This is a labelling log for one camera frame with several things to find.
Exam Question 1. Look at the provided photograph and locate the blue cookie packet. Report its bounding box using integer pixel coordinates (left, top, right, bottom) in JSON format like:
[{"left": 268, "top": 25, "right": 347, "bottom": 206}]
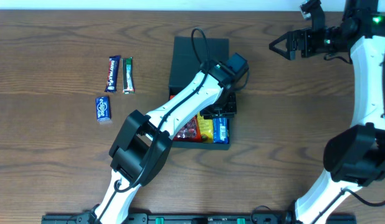
[{"left": 213, "top": 118, "right": 229, "bottom": 144}]

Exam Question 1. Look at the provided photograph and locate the yellow candy bag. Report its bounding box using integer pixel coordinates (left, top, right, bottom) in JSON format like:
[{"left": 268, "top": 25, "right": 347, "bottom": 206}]
[{"left": 197, "top": 113, "right": 214, "bottom": 144}]

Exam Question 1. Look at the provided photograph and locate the red candy bag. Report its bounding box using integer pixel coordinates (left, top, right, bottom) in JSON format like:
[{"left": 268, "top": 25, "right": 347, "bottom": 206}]
[{"left": 169, "top": 95, "right": 202, "bottom": 142}]

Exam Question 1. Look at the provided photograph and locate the dark green box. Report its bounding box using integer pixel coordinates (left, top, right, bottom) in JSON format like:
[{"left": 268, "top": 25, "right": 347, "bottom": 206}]
[{"left": 168, "top": 36, "right": 231, "bottom": 151}]

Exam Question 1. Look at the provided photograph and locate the green white candy bar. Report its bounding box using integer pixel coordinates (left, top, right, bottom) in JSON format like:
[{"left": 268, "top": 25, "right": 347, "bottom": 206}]
[{"left": 122, "top": 57, "right": 135, "bottom": 94}]

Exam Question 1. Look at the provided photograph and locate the dark blue chocolate bar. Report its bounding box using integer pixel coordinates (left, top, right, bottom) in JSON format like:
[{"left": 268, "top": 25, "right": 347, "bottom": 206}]
[{"left": 105, "top": 55, "right": 121, "bottom": 93}]

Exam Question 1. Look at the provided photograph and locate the blue eclipse mint tin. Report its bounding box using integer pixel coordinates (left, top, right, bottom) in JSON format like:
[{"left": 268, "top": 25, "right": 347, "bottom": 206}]
[{"left": 95, "top": 96, "right": 111, "bottom": 122}]

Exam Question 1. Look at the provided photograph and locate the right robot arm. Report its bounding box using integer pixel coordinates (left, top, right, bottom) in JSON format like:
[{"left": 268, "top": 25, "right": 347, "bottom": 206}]
[{"left": 278, "top": 0, "right": 385, "bottom": 223}]

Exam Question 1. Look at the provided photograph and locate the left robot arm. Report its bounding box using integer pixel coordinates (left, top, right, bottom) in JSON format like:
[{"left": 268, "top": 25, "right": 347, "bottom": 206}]
[{"left": 92, "top": 58, "right": 249, "bottom": 223}]

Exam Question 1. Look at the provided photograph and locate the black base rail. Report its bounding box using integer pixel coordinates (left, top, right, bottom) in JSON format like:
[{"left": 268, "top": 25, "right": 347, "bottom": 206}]
[{"left": 41, "top": 213, "right": 357, "bottom": 224}]

